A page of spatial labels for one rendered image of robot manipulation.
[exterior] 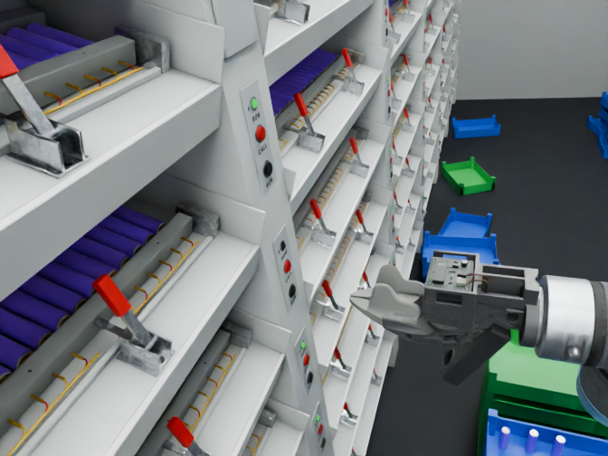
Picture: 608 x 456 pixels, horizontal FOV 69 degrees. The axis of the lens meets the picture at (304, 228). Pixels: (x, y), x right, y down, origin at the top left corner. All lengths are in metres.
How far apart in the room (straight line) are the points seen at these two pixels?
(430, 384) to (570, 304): 1.22
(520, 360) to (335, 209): 0.73
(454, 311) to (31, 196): 0.41
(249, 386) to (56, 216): 0.38
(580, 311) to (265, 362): 0.38
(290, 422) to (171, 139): 0.53
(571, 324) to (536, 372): 0.86
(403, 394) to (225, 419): 1.15
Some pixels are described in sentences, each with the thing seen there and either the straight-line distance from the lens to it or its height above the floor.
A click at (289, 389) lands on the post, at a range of 0.71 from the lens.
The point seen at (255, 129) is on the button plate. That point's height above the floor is 1.20.
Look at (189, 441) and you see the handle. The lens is 0.52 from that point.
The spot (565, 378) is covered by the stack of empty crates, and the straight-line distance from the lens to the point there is 1.39.
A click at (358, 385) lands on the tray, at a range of 1.29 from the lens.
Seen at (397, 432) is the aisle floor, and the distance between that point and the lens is 1.60.
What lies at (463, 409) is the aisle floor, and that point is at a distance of 1.67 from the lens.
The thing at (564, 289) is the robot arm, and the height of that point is 1.03.
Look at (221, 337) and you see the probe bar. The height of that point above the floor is 0.94.
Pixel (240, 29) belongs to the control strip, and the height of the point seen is 1.30.
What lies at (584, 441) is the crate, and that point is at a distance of 1.25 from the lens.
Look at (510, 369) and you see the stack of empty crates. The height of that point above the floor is 0.32.
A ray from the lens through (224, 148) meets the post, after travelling 0.47.
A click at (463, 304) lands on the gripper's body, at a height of 1.02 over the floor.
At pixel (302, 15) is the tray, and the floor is 1.28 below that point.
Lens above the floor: 1.37
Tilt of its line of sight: 33 degrees down
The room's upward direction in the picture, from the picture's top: 9 degrees counter-clockwise
